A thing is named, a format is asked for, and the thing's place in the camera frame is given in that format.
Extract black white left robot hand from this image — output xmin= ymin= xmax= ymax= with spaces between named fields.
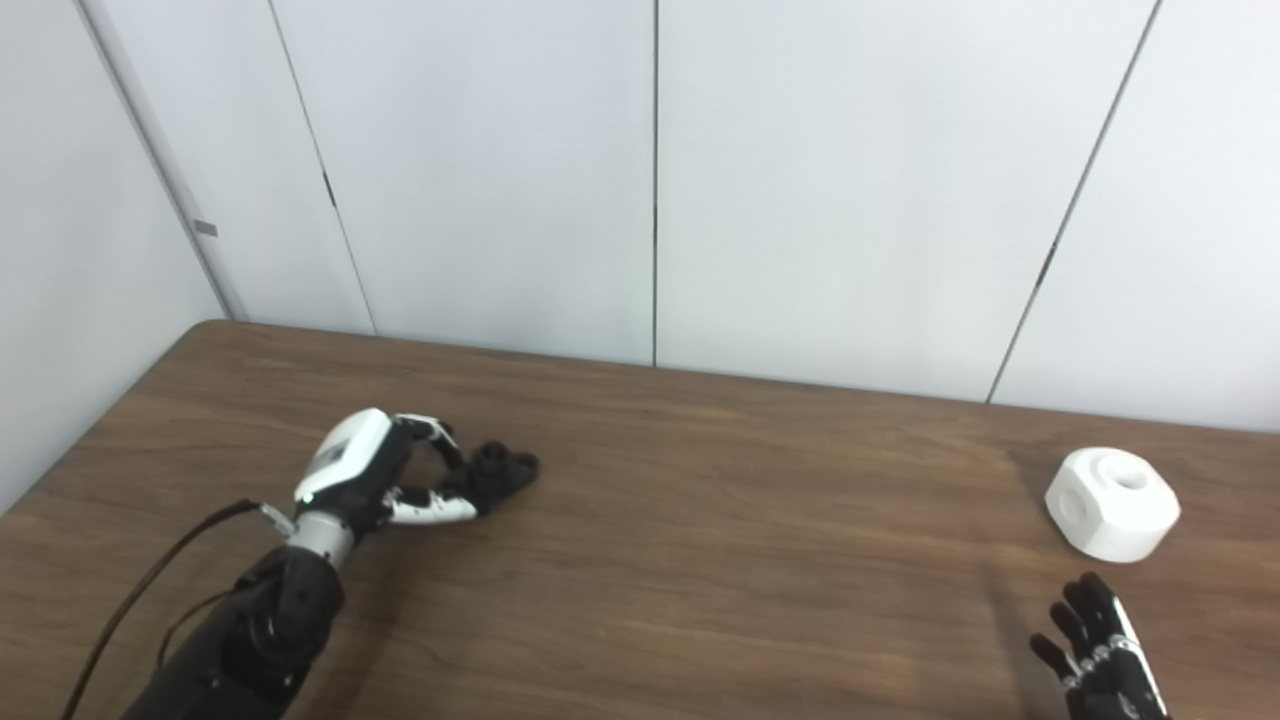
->
xmin=293 ymin=408 xmax=481 ymax=536

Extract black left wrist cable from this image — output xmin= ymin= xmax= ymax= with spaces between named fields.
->
xmin=62 ymin=500 xmax=296 ymax=720

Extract black flanged holder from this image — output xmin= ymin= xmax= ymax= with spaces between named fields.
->
xmin=465 ymin=442 xmax=541 ymax=511

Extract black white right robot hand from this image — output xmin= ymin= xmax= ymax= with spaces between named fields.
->
xmin=1030 ymin=572 xmax=1171 ymax=720

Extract round white plastic piece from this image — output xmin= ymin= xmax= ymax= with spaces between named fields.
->
xmin=1044 ymin=447 xmax=1182 ymax=564

